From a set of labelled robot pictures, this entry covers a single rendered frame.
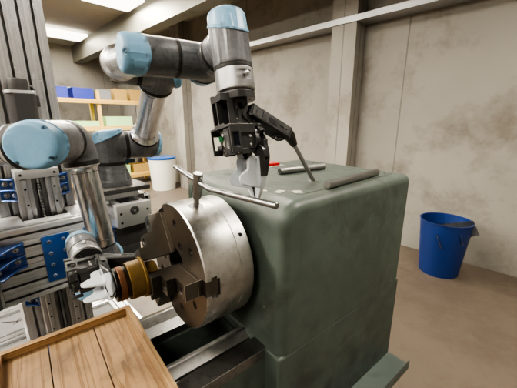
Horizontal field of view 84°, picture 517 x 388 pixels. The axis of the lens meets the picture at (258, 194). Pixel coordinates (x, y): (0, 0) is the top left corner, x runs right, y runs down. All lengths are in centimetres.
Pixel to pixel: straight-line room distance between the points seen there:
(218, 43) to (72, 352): 78
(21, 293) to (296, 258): 101
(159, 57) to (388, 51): 328
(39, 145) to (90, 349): 51
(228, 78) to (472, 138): 306
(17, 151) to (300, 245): 69
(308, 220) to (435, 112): 294
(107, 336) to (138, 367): 16
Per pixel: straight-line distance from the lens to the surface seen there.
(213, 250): 63
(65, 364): 89
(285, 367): 84
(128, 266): 71
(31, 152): 87
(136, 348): 86
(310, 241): 70
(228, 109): 55
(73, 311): 159
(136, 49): 62
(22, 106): 135
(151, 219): 75
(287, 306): 73
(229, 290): 67
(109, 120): 692
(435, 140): 351
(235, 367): 80
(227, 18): 60
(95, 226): 104
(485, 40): 352
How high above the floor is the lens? 143
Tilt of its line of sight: 15 degrees down
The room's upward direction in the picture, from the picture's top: straight up
